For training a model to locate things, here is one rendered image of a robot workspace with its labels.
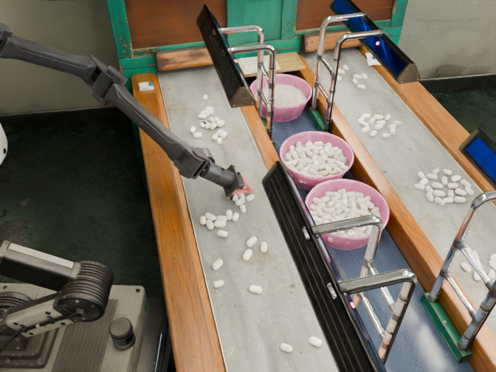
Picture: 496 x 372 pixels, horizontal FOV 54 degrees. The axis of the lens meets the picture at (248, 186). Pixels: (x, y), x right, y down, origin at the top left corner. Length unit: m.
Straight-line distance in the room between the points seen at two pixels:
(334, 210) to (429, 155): 0.48
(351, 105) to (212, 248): 0.94
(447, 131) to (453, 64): 1.73
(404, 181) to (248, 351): 0.83
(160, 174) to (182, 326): 0.60
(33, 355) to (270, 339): 0.74
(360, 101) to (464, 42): 1.63
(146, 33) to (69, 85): 1.13
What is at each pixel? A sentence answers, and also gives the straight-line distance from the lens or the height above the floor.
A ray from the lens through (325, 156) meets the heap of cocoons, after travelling 1.81.
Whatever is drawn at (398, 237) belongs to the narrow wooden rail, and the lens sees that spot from 1.62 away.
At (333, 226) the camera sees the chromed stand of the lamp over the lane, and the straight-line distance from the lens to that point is 1.05.
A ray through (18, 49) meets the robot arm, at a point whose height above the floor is 1.26.
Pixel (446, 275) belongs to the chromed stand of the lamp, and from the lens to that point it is 1.39.
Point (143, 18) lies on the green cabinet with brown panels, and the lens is 2.20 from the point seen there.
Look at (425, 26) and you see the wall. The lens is 3.46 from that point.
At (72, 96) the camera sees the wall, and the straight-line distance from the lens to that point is 3.30.
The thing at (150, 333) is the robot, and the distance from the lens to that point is 1.81.
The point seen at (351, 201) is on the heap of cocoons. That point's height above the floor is 0.74.
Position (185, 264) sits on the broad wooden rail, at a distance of 1.43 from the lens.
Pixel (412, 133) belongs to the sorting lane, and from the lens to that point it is 2.01.
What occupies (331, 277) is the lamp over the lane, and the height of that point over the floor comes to 1.11.
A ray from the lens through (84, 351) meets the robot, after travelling 1.68.
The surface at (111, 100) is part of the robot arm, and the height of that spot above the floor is 1.04.
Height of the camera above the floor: 1.88
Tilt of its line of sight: 43 degrees down
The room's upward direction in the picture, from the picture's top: straight up
